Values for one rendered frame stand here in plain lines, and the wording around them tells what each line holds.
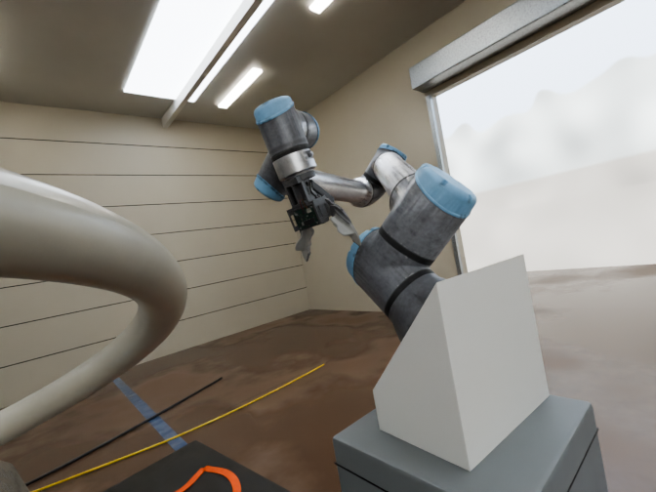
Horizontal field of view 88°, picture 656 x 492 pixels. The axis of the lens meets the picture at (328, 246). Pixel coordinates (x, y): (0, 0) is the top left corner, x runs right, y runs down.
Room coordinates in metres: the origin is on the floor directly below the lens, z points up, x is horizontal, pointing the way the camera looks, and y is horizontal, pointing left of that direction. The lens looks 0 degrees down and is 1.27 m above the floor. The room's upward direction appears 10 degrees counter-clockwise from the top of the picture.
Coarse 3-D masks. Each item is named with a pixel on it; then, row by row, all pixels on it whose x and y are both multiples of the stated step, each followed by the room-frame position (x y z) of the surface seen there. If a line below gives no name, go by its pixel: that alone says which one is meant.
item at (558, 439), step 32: (544, 416) 0.70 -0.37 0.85; (576, 416) 0.68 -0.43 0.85; (352, 448) 0.71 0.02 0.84; (384, 448) 0.69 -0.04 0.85; (416, 448) 0.67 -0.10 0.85; (512, 448) 0.62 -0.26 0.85; (544, 448) 0.60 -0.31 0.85; (576, 448) 0.63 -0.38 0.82; (352, 480) 0.72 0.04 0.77; (384, 480) 0.65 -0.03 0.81; (416, 480) 0.59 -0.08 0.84; (448, 480) 0.57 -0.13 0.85; (480, 480) 0.56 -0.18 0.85; (512, 480) 0.54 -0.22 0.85; (544, 480) 0.54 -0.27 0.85; (576, 480) 0.61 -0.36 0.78
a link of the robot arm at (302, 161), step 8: (296, 152) 0.72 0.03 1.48; (304, 152) 0.73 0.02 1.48; (312, 152) 0.75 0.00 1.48; (280, 160) 0.73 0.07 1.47; (288, 160) 0.72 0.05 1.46; (296, 160) 0.72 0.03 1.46; (304, 160) 0.73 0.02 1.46; (312, 160) 0.75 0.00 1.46; (280, 168) 0.74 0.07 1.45; (288, 168) 0.73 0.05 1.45; (296, 168) 0.73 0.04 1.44; (304, 168) 0.73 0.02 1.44; (312, 168) 0.77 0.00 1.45; (280, 176) 0.75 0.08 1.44; (288, 176) 0.73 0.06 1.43
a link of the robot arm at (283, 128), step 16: (288, 96) 0.74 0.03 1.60; (256, 112) 0.73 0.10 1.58; (272, 112) 0.71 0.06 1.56; (288, 112) 0.72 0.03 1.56; (272, 128) 0.71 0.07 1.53; (288, 128) 0.72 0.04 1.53; (304, 128) 0.77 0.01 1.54; (272, 144) 0.73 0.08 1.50; (288, 144) 0.72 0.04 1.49; (304, 144) 0.74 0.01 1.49; (272, 160) 0.75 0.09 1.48
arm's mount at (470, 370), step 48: (480, 288) 0.66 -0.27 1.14; (528, 288) 0.77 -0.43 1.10; (432, 336) 0.60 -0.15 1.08; (480, 336) 0.64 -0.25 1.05; (528, 336) 0.74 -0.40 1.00; (384, 384) 0.72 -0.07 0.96; (432, 384) 0.62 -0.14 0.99; (480, 384) 0.62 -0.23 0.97; (528, 384) 0.72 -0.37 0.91; (432, 432) 0.63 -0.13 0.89; (480, 432) 0.61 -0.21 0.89
